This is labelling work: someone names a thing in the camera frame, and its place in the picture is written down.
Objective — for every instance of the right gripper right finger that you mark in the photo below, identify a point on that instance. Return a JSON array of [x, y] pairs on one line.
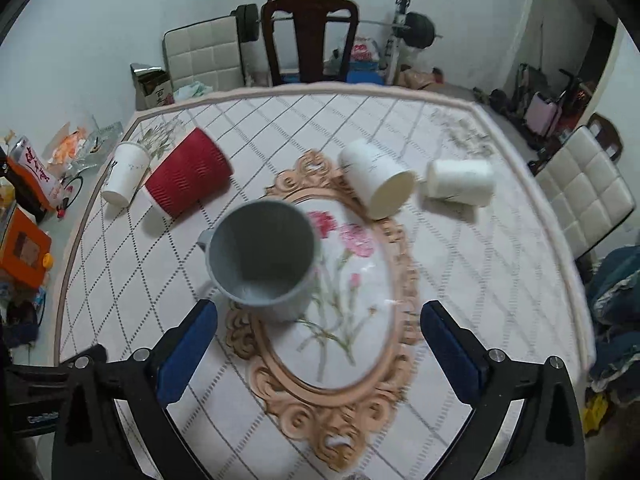
[[547, 442]]

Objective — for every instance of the pink suitcase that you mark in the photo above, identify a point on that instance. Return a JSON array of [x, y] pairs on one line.
[[542, 115]]

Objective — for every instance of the red ribbed paper cup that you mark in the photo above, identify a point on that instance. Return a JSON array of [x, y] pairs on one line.
[[196, 168]]

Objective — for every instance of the dark wooden chair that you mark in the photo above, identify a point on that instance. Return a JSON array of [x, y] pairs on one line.
[[310, 18]]

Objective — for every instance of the orange white snack bag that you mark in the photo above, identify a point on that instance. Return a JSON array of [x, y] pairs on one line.
[[25, 162]]

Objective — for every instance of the barbell with black weights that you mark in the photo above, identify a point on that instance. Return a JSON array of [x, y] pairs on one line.
[[410, 29]]

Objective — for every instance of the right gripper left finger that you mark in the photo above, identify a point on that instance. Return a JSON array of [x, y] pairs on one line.
[[90, 441]]

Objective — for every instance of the grey ribbed ceramic mug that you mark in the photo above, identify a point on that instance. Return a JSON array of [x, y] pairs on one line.
[[263, 256]]

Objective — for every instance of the plain white paper cup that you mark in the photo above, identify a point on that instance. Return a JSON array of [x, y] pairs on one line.
[[379, 182]]

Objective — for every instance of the yellow round cap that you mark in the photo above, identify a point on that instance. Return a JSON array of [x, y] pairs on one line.
[[47, 262]]

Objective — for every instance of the white padded chair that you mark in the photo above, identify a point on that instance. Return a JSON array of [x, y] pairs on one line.
[[207, 52], [586, 191]]

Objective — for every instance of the glass crystal tray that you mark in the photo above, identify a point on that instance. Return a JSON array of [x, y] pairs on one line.
[[91, 149]]

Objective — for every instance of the white marbled paper cup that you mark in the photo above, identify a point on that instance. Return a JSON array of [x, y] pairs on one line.
[[471, 182]]

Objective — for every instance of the white padded chair right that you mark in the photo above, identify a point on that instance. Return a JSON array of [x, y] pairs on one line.
[[586, 191]]

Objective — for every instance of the orange cardboard box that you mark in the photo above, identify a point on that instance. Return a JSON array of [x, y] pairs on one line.
[[23, 245]]

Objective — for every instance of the white paper cup with calligraphy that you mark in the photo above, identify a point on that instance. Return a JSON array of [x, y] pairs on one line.
[[128, 166]]

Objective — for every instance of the red black lighter box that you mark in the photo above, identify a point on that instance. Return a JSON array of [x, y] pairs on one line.
[[61, 210]]

